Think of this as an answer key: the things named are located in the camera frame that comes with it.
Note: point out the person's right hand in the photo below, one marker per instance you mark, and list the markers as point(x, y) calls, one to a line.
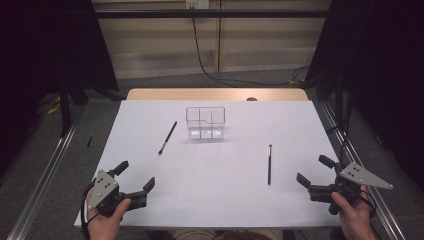
point(355, 220)

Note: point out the black horizontal bar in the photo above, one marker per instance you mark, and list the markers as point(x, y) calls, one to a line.
point(213, 13)

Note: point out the white table sheet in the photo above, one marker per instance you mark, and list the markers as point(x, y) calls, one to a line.
point(216, 200)

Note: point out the small black stick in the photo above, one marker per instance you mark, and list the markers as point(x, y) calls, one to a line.
point(89, 142)

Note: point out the person's left hand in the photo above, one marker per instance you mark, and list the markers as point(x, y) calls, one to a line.
point(105, 226)

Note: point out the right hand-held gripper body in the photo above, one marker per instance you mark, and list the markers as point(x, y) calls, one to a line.
point(358, 175)

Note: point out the person's legs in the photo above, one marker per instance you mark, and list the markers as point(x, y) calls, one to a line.
point(226, 235)

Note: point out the clear plastic organizer box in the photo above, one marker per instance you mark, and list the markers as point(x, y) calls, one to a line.
point(205, 123)

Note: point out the metal floor rail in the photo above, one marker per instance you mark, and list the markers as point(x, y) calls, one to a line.
point(383, 210)
point(43, 183)

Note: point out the white wall power outlet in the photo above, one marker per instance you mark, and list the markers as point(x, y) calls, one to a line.
point(197, 3)

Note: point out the black pen with brush tip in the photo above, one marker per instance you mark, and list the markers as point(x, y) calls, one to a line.
point(168, 137)

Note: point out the black stand post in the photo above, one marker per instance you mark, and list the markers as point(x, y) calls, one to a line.
point(64, 110)

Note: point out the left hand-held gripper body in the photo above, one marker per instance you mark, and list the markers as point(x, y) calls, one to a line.
point(104, 186)

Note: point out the black curtain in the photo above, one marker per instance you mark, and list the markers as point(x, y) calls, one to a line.
point(46, 50)
point(383, 66)

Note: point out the black pen with silver cap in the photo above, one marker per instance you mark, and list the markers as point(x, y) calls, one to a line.
point(269, 165)

